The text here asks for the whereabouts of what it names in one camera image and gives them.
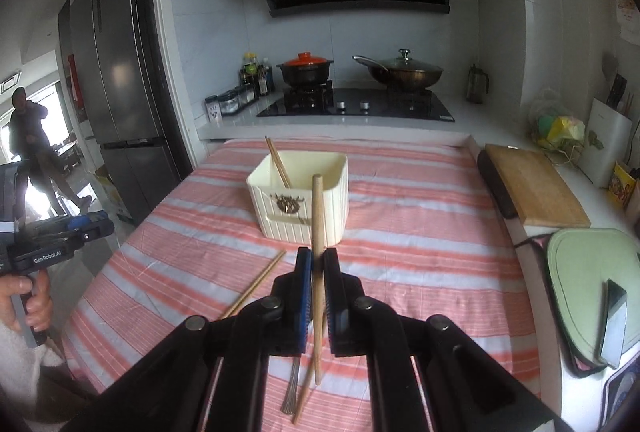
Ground wooden chopstick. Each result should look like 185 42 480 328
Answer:
218 250 286 320
292 351 319 426
265 136 292 188
311 174 326 384

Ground steel spoon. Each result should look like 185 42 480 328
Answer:
280 356 300 416

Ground person's left hand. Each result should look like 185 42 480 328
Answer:
0 270 53 331

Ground cream utensil holder box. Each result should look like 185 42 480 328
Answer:
246 150 349 247

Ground person in background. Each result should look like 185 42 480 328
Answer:
8 88 92 215

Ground grey refrigerator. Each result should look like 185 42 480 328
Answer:
70 0 190 224

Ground black gas stove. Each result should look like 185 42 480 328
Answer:
258 81 454 122

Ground sauce bottles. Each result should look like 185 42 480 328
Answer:
240 52 274 96

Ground black pot orange lid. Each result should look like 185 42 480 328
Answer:
278 52 333 90

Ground wooden cutting board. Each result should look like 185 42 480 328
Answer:
485 144 591 228

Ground wok with glass lid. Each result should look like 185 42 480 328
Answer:
352 48 444 92

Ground green appliance lid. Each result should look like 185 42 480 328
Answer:
546 228 639 369

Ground plastic bag with items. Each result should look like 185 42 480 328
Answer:
528 88 586 161

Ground white knife block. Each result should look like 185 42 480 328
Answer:
578 98 631 188

